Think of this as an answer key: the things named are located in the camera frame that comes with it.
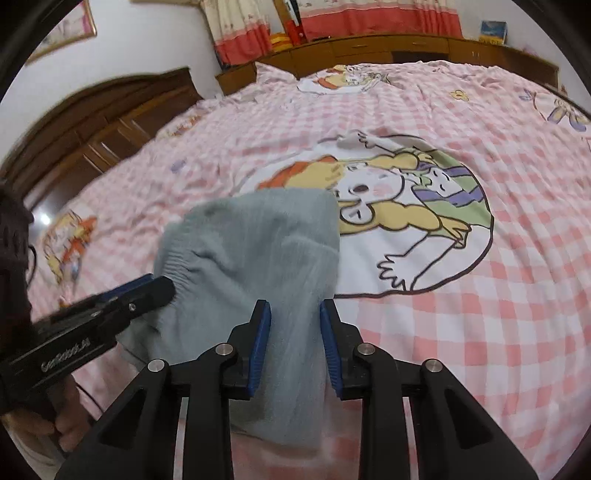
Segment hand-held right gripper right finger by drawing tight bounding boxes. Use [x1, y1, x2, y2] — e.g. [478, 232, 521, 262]
[320, 298, 539, 480]

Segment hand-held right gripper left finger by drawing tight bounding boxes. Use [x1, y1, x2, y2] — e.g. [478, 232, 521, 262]
[55, 299, 272, 480]

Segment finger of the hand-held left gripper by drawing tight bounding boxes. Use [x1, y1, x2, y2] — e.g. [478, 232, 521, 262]
[92, 277, 176, 333]
[95, 273, 155, 303]

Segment grey pants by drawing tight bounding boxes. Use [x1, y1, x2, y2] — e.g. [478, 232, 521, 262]
[115, 188, 341, 450]

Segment person's left hand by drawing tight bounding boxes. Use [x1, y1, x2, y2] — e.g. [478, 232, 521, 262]
[2, 378, 95, 453]

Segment pink checked cartoon bed sheet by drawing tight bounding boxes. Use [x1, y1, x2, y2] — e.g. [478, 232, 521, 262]
[28, 62, 591, 480]

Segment brown wooden wardrobe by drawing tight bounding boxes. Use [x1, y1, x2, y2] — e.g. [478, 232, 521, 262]
[0, 68, 204, 208]

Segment pink checked pillow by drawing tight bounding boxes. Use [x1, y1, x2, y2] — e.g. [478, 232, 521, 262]
[254, 62, 301, 88]

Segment narrow pink printed curtain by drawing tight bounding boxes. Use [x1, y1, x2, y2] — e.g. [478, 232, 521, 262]
[201, 0, 273, 66]

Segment red upright object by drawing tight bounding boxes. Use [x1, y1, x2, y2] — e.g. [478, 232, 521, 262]
[284, 0, 303, 46]

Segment wooden headboard cabinet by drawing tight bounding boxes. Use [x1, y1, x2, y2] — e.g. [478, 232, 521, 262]
[217, 34, 561, 95]

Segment wide pink printed curtain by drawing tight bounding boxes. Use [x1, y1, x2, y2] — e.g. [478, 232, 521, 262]
[295, 0, 465, 41]

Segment blue book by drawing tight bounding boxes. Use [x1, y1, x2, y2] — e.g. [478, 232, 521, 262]
[479, 21, 507, 45]

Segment framed wall picture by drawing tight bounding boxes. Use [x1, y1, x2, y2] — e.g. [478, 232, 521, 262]
[25, 0, 98, 65]

